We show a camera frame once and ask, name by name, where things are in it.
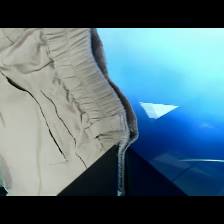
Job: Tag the beige pants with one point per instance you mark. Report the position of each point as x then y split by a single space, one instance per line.
50 110

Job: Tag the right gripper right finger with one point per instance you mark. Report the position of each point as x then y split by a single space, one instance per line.
146 180

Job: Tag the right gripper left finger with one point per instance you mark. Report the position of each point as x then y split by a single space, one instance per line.
96 178

